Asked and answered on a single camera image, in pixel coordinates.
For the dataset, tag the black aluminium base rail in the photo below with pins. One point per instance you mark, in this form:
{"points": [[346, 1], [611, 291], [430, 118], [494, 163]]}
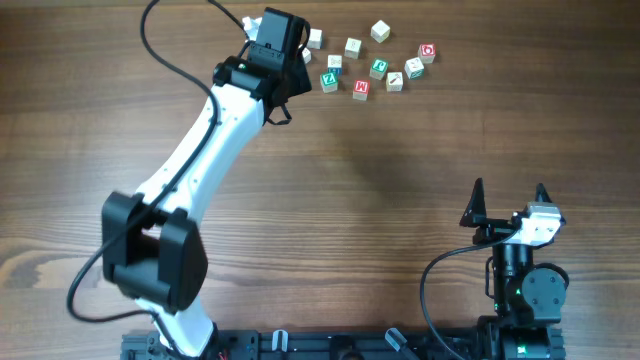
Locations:
{"points": [[469, 343]]}

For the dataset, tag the green letter Z block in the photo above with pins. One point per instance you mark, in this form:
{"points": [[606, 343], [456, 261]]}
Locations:
{"points": [[329, 82]]}

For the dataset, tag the red letter M block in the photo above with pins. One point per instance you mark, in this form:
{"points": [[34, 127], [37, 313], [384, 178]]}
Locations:
{"points": [[361, 89]]}

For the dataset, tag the plain white corner block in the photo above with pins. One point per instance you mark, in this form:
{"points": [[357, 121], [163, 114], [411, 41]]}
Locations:
{"points": [[380, 31]]}

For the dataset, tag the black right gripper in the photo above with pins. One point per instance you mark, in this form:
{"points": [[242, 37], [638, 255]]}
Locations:
{"points": [[475, 215]]}

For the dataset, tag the white picture wooden block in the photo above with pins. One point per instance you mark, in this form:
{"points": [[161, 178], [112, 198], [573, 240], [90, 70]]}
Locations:
{"points": [[352, 48]]}

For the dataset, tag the plain white wooden block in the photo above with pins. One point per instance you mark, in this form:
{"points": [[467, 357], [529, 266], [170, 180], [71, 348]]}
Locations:
{"points": [[315, 39]]}

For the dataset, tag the hammer picture yellow block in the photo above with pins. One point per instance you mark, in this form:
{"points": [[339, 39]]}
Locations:
{"points": [[394, 81]]}

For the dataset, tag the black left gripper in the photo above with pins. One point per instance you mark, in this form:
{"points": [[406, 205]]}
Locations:
{"points": [[304, 84]]}

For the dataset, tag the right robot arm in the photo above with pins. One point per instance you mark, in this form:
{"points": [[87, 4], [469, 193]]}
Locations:
{"points": [[528, 297]]}

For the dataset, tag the teal sided white block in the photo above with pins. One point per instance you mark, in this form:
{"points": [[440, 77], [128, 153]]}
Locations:
{"points": [[306, 53]]}

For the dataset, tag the green letter J block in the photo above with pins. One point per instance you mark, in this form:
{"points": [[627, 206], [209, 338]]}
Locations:
{"points": [[378, 68]]}

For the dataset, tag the white block green side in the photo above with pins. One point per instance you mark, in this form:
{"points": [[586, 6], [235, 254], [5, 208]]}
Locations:
{"points": [[414, 68]]}

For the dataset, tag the white block blue side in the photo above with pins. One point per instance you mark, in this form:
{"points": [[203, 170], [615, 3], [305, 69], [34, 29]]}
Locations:
{"points": [[334, 64]]}

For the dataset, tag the red letter O block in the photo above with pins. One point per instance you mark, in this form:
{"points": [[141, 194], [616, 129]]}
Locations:
{"points": [[427, 53]]}

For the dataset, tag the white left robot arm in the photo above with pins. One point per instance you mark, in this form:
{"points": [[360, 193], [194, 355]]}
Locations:
{"points": [[153, 250]]}

